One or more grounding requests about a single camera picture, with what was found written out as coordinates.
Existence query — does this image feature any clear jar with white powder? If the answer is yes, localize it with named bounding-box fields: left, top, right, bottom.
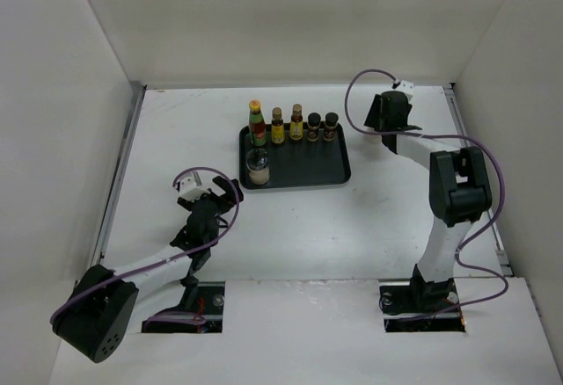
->
left=245, top=149, right=270, bottom=185

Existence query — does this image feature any brown spice jar black lid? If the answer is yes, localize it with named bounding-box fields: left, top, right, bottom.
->
left=306, top=113, right=321, bottom=142

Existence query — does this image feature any tall red green sauce bottle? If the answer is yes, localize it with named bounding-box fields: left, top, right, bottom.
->
left=248, top=100, right=267, bottom=148

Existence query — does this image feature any small yellow label bottle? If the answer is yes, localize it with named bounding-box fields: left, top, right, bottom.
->
left=270, top=107, right=285, bottom=146

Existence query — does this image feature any small amber sauce bottle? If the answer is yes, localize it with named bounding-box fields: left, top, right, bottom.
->
left=289, top=104, right=303, bottom=142

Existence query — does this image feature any white bottle black cap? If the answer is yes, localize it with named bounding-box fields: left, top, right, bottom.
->
left=364, top=132, right=383, bottom=145

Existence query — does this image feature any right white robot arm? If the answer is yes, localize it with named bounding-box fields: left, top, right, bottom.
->
left=364, top=91, right=492, bottom=315

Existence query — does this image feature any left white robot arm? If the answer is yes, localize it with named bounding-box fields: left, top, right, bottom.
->
left=49, top=170, right=244, bottom=363

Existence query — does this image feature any black plastic tray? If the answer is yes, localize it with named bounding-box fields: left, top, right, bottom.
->
left=238, top=125, right=351, bottom=190

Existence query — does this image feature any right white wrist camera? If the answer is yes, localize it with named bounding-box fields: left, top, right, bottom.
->
left=392, top=79, right=415, bottom=101

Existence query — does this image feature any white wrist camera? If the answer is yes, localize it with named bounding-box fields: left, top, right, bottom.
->
left=392, top=79, right=415, bottom=101
left=172, top=171, right=210, bottom=203

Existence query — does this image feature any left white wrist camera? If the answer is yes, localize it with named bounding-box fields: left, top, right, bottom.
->
left=172, top=171, right=210, bottom=203

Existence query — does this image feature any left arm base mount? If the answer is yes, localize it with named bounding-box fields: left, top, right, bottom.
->
left=141, top=282, right=225, bottom=334

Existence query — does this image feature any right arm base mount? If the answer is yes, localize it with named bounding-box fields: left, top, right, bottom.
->
left=379, top=277, right=465, bottom=333

